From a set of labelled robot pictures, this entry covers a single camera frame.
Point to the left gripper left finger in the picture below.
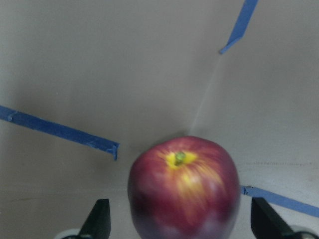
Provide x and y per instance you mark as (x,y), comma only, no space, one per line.
(98,223)

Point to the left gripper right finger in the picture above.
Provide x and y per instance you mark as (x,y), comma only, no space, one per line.
(266,223)

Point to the dark red apple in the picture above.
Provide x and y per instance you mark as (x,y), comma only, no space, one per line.
(184,188)

